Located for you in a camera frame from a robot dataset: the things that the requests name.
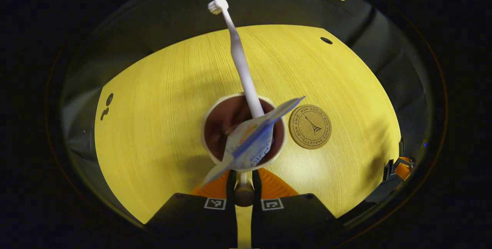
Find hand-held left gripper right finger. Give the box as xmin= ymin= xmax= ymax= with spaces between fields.
xmin=252 ymin=168 xmax=339 ymax=249

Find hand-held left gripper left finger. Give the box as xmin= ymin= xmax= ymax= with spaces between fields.
xmin=148 ymin=168 xmax=239 ymax=249

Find white toothpaste tube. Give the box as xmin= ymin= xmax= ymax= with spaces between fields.
xmin=201 ymin=96 xmax=306 ymax=188

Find beige cup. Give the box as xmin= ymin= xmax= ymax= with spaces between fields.
xmin=201 ymin=93 xmax=288 ymax=207

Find round cork coaster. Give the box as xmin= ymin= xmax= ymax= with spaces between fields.
xmin=288 ymin=105 xmax=332 ymax=150

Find white toothbrush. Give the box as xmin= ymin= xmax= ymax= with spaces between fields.
xmin=208 ymin=0 xmax=266 ymax=119

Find wooden desktop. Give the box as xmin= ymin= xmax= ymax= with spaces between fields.
xmin=94 ymin=24 xmax=402 ymax=249

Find black backdrop cloth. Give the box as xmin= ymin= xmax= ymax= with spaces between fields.
xmin=61 ymin=0 xmax=435 ymax=219

